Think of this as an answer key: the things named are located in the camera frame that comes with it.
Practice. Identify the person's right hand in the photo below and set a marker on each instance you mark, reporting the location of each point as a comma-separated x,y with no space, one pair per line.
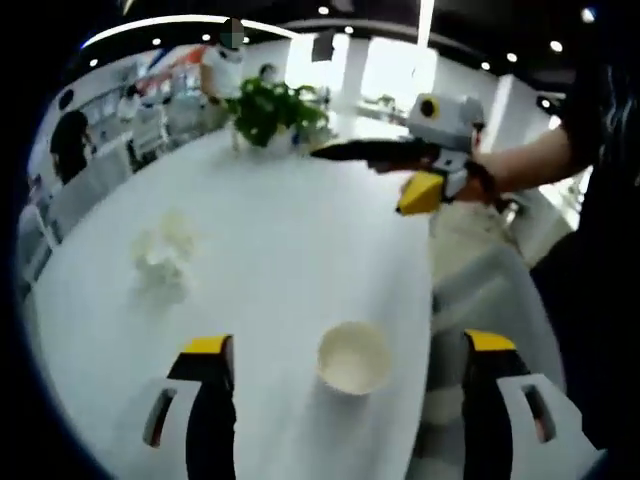
482,185

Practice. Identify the grey office chair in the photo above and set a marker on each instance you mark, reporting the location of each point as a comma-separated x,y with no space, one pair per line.
90,200
150,127

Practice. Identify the green potted plant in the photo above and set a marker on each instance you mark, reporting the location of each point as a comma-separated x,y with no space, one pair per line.
272,110

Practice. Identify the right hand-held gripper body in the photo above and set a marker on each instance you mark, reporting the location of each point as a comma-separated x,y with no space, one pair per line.
450,120

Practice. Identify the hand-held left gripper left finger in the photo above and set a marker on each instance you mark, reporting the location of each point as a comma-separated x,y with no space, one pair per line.
210,425

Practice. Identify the white table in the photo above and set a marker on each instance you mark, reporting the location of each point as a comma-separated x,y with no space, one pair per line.
275,240

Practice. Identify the pile of paper cups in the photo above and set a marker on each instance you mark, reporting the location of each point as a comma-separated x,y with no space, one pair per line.
162,260

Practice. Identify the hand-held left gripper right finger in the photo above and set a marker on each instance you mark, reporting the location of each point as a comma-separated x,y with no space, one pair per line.
500,430

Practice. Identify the white paper cup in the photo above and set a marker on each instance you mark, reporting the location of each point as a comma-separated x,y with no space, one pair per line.
355,357

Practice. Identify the person's black striped shirt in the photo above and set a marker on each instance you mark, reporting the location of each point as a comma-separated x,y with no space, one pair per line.
600,275

